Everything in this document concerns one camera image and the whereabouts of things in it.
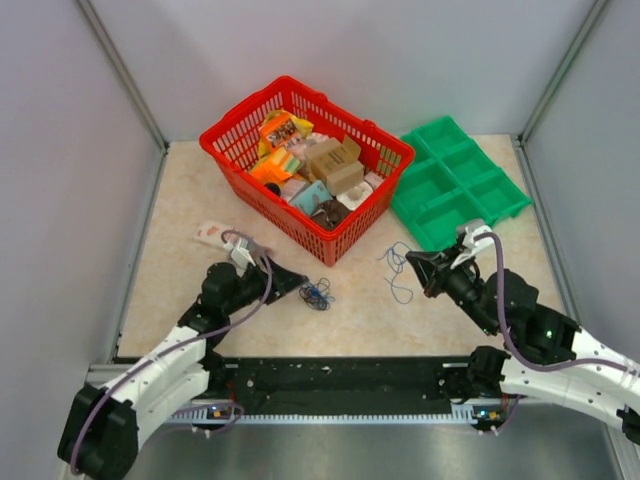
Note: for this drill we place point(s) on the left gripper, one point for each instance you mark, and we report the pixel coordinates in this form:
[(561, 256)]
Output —
[(283, 281)]

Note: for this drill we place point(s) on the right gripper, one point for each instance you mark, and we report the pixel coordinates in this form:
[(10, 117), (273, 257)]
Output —
[(426, 265)]

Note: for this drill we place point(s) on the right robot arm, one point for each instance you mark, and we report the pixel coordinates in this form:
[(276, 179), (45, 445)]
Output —
[(545, 355)]

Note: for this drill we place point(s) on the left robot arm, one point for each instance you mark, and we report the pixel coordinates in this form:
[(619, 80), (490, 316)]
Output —
[(107, 426)]

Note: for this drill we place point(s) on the grey red card box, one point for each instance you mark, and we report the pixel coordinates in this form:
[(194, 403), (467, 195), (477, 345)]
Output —
[(257, 251)]

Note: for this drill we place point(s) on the dark brown packet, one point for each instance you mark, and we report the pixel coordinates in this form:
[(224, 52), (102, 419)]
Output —
[(330, 214)]

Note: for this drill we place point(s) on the green compartment tray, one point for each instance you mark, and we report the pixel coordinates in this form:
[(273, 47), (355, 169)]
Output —
[(450, 182)]

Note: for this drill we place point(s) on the light blue box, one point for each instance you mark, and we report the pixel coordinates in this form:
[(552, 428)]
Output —
[(309, 198)]

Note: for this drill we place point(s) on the white red card box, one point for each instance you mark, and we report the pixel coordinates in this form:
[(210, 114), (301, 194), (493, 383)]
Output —
[(216, 234)]

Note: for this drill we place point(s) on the pink white box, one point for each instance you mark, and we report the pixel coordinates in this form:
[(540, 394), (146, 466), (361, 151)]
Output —
[(292, 187)]

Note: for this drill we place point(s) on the white round item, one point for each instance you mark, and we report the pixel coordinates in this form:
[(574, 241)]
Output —
[(355, 196)]

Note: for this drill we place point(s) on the orange green box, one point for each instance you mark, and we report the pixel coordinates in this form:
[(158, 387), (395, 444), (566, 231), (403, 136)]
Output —
[(277, 167)]

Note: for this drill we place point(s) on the small brown cardboard box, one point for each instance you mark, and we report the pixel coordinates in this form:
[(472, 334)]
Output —
[(345, 178)]

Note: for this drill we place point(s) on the large brown cardboard box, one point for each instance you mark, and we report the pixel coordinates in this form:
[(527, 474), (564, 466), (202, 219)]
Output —
[(331, 155)]

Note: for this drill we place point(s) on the orange snack box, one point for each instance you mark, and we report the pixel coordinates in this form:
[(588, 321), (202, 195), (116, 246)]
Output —
[(280, 131)]

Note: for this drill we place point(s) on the red plastic shopping basket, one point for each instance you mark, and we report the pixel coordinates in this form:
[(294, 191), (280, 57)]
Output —
[(233, 143)]

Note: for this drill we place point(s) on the yellow snack bag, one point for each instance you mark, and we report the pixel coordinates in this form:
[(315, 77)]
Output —
[(304, 126)]

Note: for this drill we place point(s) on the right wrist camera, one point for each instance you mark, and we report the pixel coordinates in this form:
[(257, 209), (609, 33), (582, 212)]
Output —
[(471, 238)]

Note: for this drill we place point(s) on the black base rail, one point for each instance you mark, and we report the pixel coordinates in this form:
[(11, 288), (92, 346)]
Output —
[(340, 386)]

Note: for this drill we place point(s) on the right aluminium corner post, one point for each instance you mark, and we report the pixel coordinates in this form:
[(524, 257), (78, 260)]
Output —
[(589, 24)]

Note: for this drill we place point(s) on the aluminium corner post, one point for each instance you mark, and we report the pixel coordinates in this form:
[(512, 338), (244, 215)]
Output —
[(589, 24), (111, 53)]

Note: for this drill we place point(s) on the left aluminium corner post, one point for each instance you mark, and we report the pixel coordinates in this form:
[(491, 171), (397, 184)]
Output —
[(111, 53)]

